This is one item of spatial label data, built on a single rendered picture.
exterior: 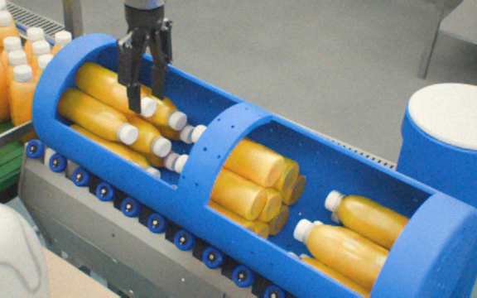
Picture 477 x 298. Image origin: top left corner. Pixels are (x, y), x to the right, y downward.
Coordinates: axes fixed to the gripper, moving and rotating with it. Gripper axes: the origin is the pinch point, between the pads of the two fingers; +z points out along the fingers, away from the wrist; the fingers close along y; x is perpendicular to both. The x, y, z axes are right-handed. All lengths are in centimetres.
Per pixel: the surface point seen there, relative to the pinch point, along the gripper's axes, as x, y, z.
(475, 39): 10, 248, 92
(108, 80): 9.5, -1.5, 0.7
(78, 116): 11.6, -8.5, 7.2
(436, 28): 30, 244, 91
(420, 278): -67, -11, -1
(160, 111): -0.9, 3.2, 6.0
